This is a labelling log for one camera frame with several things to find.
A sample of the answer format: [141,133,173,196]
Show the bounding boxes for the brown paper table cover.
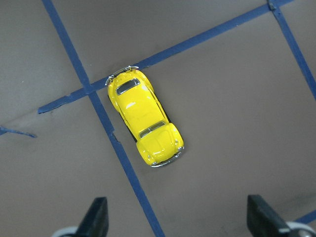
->
[0,0,316,237]

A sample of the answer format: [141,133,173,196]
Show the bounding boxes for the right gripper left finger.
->
[75,197,109,237]

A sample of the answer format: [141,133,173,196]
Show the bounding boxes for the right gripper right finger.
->
[246,195,291,237]

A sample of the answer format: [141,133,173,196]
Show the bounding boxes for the yellow beetle toy car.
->
[105,66,184,167]

